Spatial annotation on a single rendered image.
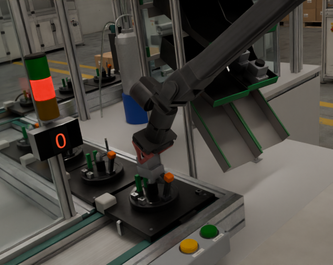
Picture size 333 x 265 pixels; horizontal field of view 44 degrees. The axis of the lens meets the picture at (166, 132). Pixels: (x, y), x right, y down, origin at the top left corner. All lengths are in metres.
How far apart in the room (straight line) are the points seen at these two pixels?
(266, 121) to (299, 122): 1.32
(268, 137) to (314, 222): 0.32
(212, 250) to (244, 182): 0.47
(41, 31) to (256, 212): 9.52
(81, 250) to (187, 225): 0.28
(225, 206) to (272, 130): 0.39
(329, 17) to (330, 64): 0.56
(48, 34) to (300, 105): 8.50
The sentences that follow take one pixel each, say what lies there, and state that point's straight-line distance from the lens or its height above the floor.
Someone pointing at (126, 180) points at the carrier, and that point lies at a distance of 1.28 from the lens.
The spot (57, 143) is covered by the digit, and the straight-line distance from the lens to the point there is 1.04.
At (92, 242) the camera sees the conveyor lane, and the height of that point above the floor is 0.92.
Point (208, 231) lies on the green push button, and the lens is 1.00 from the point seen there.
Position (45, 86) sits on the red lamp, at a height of 1.34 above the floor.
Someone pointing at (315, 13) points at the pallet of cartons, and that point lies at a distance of 9.51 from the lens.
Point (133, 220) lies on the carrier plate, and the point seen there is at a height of 0.97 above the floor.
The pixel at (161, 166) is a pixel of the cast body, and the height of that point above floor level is 1.08.
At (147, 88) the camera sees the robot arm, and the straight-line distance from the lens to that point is 0.98.
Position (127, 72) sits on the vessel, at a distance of 1.98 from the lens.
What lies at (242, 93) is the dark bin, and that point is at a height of 1.20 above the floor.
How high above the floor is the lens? 1.56
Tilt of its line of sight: 22 degrees down
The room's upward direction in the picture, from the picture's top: 8 degrees counter-clockwise
